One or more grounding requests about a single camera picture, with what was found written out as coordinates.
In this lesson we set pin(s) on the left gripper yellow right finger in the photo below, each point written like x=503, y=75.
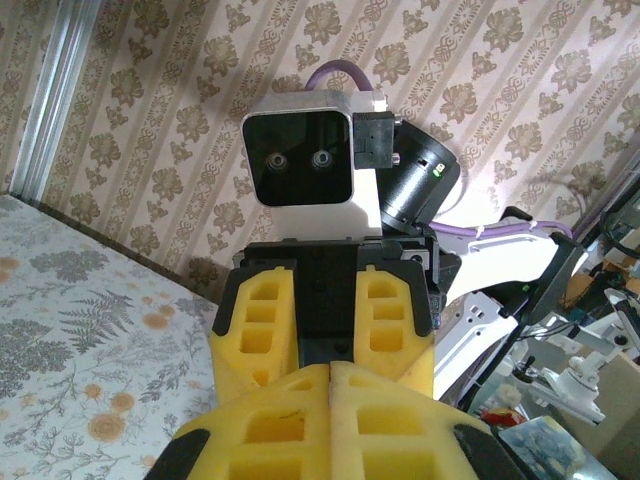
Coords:
x=345, y=400

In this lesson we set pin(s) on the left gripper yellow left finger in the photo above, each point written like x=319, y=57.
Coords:
x=320, y=400

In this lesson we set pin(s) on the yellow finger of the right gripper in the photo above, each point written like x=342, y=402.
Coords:
x=235, y=350
x=415, y=360

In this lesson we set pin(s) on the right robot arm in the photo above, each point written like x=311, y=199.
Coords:
x=495, y=250

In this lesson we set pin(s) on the red white small object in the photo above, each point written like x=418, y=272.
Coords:
x=500, y=412

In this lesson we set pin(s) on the blue patterned box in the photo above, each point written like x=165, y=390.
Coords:
x=545, y=450

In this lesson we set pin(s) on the white articulated lab stand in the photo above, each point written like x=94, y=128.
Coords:
x=580, y=385

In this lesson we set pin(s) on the floral table cover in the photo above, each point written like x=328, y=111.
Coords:
x=75, y=300

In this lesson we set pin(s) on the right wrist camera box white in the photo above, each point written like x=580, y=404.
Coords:
x=300, y=160

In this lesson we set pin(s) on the aluminium corner post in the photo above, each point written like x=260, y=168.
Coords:
x=52, y=100

